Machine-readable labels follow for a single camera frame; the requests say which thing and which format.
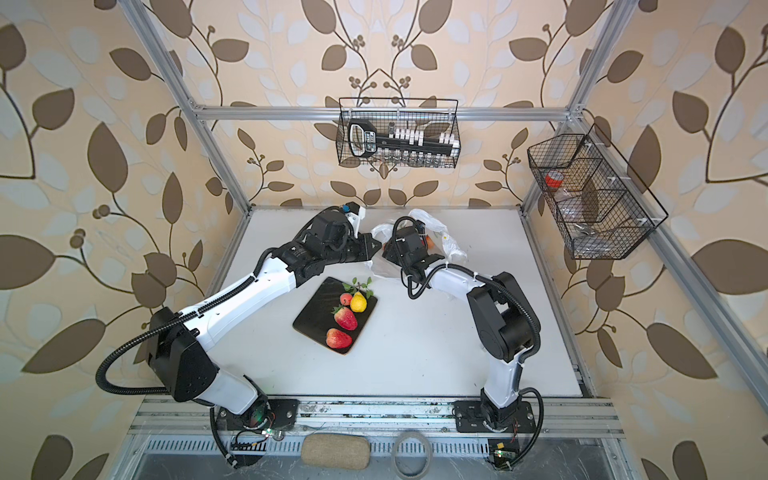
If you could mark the right wire basket black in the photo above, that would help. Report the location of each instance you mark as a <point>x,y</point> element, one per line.
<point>604,209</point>

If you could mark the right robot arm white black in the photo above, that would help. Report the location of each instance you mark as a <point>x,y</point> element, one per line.
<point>504,320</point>

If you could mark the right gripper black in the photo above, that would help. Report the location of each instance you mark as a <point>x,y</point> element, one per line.
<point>391,250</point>

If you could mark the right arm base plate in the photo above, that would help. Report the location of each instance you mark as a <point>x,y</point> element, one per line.
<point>476,416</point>

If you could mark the red cup in basket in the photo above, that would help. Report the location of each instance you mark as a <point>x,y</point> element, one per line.
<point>554,179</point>

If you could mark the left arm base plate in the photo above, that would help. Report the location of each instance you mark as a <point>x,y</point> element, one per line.
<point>266,414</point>

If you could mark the green leafy fake sprig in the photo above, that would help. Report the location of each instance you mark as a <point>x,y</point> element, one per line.
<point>362,286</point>

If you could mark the grey tape roll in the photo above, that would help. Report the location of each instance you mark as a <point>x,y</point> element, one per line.
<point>413,443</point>

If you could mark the black square tray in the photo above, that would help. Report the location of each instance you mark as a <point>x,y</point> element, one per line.
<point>316,318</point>

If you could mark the red yellow fake apple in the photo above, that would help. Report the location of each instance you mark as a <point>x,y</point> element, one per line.
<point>337,339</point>

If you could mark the black socket tool set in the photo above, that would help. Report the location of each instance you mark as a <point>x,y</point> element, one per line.
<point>364,141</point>

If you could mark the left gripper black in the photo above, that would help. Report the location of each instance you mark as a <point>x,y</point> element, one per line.
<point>366,250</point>

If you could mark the white plastic bag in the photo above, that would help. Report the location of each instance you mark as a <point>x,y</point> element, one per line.
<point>439,241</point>

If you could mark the wire basket black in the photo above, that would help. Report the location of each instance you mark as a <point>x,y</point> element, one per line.
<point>604,209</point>
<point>432,114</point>

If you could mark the large red fake strawberry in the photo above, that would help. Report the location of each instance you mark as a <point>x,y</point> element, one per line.
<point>345,318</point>

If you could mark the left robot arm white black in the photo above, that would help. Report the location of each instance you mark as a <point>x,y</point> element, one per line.
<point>178,343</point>

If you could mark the yellow fake lemon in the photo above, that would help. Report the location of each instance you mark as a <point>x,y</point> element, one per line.
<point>358,303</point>

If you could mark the beige sponge block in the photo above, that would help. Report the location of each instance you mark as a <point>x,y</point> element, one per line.
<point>340,451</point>

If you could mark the back wire basket black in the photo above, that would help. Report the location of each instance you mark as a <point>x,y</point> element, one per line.
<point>432,114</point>

